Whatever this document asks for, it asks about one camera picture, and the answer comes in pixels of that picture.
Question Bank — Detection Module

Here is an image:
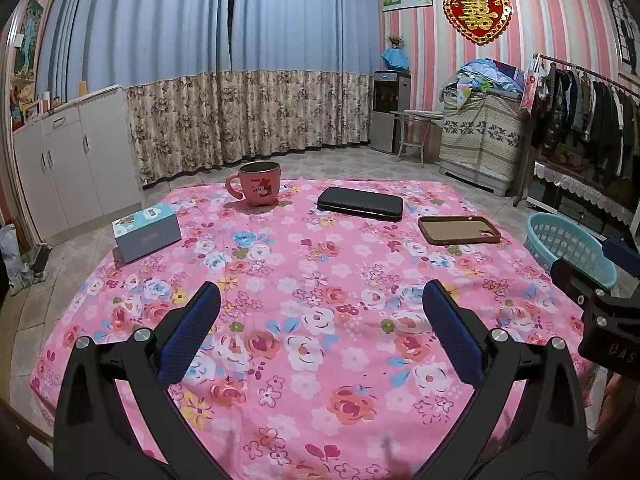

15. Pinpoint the metal clothes rack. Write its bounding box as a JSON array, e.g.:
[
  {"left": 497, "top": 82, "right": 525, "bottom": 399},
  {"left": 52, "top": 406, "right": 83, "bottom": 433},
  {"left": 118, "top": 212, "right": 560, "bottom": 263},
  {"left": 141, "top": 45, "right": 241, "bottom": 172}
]
[{"left": 512, "top": 52, "right": 640, "bottom": 208}]

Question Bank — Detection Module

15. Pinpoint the brown phone case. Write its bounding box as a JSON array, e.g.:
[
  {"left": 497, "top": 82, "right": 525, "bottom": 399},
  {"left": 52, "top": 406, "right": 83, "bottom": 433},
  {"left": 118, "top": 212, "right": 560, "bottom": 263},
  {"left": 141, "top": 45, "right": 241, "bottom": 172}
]
[{"left": 418, "top": 215, "right": 502, "bottom": 245}]

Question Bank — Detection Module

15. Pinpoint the row of hanging clothes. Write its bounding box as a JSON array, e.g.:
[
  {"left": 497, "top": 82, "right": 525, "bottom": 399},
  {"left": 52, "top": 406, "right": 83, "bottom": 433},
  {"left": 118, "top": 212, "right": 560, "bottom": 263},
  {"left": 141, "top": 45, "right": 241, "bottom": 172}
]
[{"left": 530, "top": 62, "right": 640, "bottom": 181}]

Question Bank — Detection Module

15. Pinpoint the pale floor bag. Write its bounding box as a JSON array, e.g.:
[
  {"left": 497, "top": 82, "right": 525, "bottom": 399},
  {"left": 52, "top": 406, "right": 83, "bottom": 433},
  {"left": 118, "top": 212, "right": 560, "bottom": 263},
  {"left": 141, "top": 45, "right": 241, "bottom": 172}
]
[{"left": 0, "top": 222, "right": 51, "bottom": 296}]

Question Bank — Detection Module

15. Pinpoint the red heart wall decoration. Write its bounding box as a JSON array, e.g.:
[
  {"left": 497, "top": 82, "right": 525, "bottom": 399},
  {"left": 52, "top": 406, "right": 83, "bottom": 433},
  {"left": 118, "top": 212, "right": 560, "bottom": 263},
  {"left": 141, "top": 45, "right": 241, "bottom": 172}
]
[{"left": 443, "top": 0, "right": 514, "bottom": 47}]

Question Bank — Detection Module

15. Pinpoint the pile of folded clothes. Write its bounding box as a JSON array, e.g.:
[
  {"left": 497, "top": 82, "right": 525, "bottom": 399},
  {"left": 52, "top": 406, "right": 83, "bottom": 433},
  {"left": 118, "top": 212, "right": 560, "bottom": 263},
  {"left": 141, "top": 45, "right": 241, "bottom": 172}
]
[{"left": 457, "top": 59, "right": 528, "bottom": 96}]

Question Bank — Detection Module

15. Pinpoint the light blue plastic basket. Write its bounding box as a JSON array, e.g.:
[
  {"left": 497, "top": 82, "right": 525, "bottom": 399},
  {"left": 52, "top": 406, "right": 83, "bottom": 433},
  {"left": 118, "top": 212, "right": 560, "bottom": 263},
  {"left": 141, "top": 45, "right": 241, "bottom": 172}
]
[{"left": 526, "top": 212, "right": 618, "bottom": 291}]

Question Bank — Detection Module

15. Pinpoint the pink hanging bag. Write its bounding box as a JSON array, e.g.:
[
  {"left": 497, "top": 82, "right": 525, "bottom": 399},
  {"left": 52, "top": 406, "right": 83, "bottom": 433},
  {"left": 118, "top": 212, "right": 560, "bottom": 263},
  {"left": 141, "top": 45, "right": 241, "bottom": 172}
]
[{"left": 520, "top": 60, "right": 543, "bottom": 111}]

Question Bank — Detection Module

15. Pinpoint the blue and floral curtain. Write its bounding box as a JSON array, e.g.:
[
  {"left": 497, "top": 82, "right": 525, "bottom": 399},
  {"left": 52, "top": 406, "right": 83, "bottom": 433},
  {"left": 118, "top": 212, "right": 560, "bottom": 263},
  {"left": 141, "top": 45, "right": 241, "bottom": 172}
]
[{"left": 37, "top": 0, "right": 381, "bottom": 186}]

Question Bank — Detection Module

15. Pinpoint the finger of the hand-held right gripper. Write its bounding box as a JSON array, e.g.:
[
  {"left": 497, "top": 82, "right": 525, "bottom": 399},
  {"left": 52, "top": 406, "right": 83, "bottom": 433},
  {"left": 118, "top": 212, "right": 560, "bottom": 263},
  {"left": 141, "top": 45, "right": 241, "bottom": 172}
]
[
  {"left": 601, "top": 238, "right": 640, "bottom": 277},
  {"left": 550, "top": 258, "right": 611, "bottom": 313}
]

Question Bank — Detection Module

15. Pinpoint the pink floral tablecloth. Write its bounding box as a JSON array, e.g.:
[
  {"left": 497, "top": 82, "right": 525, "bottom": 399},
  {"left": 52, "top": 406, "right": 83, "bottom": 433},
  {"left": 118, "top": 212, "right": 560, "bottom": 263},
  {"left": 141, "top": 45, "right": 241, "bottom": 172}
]
[{"left": 30, "top": 177, "right": 601, "bottom": 480}]

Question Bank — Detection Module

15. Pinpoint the low cabinet with lace cloth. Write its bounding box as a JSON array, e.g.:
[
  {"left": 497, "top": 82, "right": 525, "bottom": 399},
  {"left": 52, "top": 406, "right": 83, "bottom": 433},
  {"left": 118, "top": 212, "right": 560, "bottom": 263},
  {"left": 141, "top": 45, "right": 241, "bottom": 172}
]
[{"left": 525, "top": 160, "right": 640, "bottom": 251}]

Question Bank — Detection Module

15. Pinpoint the grey water dispenser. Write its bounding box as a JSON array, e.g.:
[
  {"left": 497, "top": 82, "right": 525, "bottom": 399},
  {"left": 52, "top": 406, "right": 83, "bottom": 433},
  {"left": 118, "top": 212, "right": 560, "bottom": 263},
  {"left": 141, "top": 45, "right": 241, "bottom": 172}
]
[{"left": 370, "top": 71, "right": 412, "bottom": 155}]

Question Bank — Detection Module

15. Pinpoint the light blue tissue box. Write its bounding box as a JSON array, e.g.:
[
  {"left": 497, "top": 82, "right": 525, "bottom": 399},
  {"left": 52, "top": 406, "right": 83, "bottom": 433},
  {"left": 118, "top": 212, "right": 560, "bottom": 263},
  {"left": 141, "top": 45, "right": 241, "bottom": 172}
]
[{"left": 112, "top": 202, "right": 182, "bottom": 264}]

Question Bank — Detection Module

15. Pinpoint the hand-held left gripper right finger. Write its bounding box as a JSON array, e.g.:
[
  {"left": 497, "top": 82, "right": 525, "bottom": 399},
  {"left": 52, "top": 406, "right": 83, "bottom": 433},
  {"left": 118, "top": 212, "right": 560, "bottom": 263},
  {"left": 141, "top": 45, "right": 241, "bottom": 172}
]
[{"left": 421, "top": 279, "right": 590, "bottom": 480}]

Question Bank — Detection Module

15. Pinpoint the pink cartoon mug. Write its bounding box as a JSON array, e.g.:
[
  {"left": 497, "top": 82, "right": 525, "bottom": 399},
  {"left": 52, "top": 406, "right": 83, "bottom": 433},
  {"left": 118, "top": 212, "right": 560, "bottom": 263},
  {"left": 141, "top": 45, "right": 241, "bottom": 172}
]
[{"left": 224, "top": 161, "right": 282, "bottom": 207}]

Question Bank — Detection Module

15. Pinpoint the small folding table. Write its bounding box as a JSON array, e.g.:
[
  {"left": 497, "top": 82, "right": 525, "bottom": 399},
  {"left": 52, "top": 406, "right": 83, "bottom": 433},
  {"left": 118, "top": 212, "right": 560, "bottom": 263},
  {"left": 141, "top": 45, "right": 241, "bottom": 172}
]
[{"left": 390, "top": 109, "right": 446, "bottom": 165}]

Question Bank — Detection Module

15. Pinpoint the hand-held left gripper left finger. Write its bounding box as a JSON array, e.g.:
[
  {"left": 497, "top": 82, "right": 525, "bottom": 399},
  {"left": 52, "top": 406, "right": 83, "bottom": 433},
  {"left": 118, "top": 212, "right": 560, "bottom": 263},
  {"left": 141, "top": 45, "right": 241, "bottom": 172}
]
[{"left": 52, "top": 281, "right": 223, "bottom": 480}]

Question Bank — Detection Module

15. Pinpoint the framed window wall picture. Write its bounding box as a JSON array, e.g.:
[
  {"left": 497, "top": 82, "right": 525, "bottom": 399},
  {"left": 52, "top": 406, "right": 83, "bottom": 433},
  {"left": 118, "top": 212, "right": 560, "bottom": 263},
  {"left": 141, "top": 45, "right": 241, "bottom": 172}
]
[{"left": 607, "top": 0, "right": 640, "bottom": 66}]

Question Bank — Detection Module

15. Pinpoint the blue covered water bottle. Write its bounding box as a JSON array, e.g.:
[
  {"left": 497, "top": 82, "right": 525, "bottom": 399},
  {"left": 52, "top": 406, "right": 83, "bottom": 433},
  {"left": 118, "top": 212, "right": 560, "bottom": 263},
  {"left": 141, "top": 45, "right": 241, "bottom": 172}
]
[{"left": 381, "top": 47, "right": 412, "bottom": 73}]

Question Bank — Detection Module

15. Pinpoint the black zip wallet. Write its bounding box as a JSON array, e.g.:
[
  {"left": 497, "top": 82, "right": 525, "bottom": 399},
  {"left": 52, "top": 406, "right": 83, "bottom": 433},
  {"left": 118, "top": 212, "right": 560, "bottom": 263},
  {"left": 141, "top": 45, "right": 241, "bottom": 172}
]
[{"left": 317, "top": 186, "right": 404, "bottom": 222}]

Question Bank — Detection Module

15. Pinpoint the white cabinet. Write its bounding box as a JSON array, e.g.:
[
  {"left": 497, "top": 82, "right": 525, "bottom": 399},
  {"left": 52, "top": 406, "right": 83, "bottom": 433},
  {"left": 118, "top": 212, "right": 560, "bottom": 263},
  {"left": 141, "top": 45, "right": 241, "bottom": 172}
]
[{"left": 12, "top": 84, "right": 143, "bottom": 246}]

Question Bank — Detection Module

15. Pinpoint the covered washing machine with clothes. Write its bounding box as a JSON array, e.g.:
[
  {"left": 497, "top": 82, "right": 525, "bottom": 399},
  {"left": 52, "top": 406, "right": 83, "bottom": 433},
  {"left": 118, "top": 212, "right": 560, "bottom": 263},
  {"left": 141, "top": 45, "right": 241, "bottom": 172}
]
[{"left": 439, "top": 85, "right": 531, "bottom": 197}]

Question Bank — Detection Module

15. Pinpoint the colourful wall poster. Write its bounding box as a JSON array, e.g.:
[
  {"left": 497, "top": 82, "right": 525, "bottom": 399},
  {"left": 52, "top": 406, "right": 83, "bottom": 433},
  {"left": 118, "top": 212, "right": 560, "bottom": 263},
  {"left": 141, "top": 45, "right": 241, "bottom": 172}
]
[{"left": 15, "top": 0, "right": 46, "bottom": 81}]

